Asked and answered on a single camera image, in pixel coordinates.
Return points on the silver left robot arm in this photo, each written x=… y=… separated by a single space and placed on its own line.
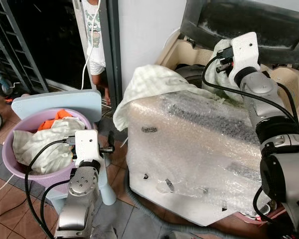
x=78 y=209

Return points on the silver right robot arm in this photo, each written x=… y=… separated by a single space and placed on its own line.
x=284 y=174

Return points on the dark washing machine lid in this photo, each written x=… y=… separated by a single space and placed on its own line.
x=249 y=22

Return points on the bubble-wrapped washing machine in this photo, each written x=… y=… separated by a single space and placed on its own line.
x=189 y=154

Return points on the orange cloth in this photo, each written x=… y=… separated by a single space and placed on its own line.
x=57 y=118

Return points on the cream crumpled cloth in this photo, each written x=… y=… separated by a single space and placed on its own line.
x=45 y=147

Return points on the light blue plastic stool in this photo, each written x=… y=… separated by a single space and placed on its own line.
x=55 y=102

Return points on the green white checkered cloth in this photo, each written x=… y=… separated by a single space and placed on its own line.
x=154 y=84

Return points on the purple plastic basin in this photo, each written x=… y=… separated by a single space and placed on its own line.
x=20 y=167

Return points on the child in printed t-shirt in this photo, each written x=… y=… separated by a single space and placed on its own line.
x=95 y=35

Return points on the black metal gate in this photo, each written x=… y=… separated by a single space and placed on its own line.
x=17 y=45

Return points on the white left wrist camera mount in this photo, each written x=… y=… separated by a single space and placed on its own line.
x=86 y=144

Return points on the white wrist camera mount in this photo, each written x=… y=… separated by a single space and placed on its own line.
x=86 y=144
x=245 y=52

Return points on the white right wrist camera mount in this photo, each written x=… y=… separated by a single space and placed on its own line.
x=245 y=52

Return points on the dark door frame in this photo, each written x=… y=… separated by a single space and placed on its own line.
x=112 y=50

